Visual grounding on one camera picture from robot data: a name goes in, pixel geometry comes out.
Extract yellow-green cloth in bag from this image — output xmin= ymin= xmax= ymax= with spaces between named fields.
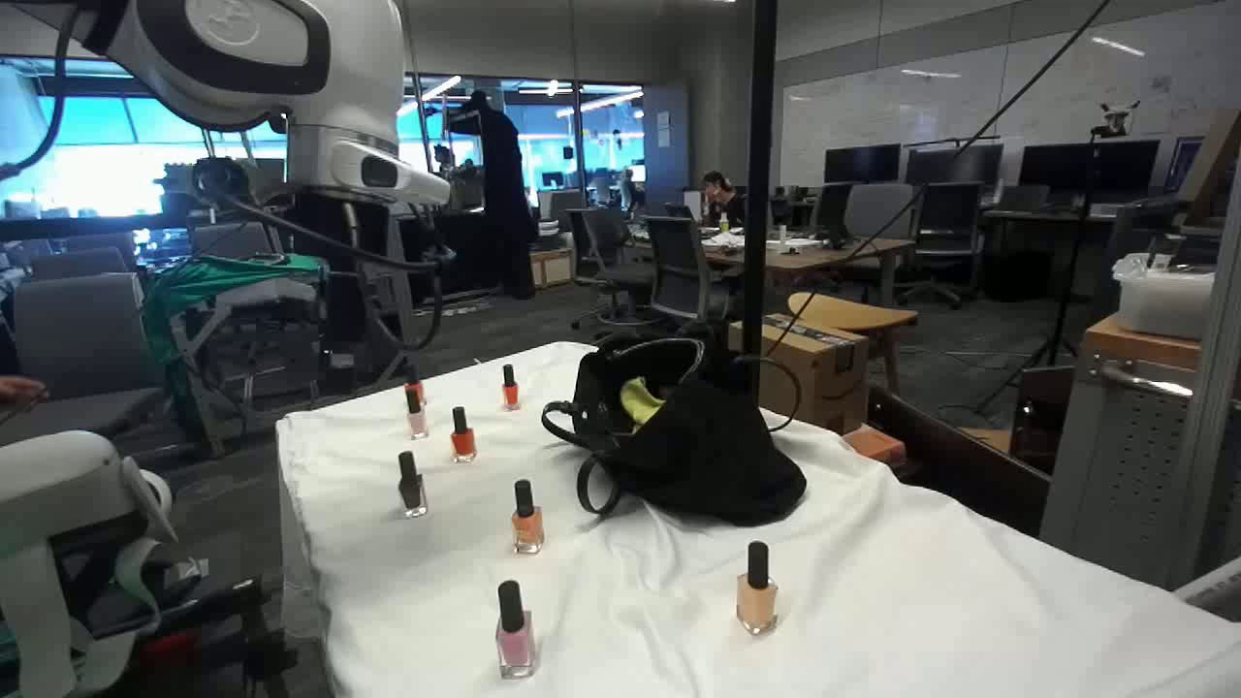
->
xmin=619 ymin=375 xmax=662 ymax=428

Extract orange nail polish bottle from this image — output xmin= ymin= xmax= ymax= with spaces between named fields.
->
xmin=499 ymin=365 xmax=519 ymax=412
xmin=451 ymin=406 xmax=476 ymax=460

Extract red nail polish bottle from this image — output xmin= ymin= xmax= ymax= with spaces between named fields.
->
xmin=405 ymin=379 xmax=431 ymax=440

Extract peach nail polish bottle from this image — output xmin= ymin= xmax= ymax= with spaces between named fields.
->
xmin=512 ymin=480 xmax=544 ymax=556

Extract white plastic bin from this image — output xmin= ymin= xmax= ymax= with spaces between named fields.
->
xmin=1113 ymin=251 xmax=1214 ymax=340

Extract black vertical pole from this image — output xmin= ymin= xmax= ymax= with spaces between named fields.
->
xmin=740 ymin=0 xmax=778 ymax=403

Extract cardboard box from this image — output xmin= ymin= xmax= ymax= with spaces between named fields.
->
xmin=762 ymin=314 xmax=870 ymax=434

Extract far orange nail polish bottle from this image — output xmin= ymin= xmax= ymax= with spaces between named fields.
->
xmin=499 ymin=365 xmax=519 ymax=412

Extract white tablecloth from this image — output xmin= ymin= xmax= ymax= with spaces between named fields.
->
xmin=277 ymin=340 xmax=1241 ymax=698

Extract grey metal cabinet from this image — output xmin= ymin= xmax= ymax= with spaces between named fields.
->
xmin=1039 ymin=318 xmax=1241 ymax=589

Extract beige nail polish bottle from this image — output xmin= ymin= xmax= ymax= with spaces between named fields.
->
xmin=738 ymin=544 xmax=778 ymax=636

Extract pink nail polish bottle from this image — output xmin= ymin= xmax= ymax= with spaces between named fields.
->
xmin=497 ymin=583 xmax=534 ymax=680

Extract dark brown nail polish bottle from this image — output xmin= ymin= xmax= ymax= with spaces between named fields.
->
xmin=401 ymin=450 xmax=427 ymax=517

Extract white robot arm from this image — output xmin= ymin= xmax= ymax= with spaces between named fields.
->
xmin=3 ymin=0 xmax=451 ymax=206

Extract black handbag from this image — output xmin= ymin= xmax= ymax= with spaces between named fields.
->
xmin=538 ymin=334 xmax=808 ymax=526

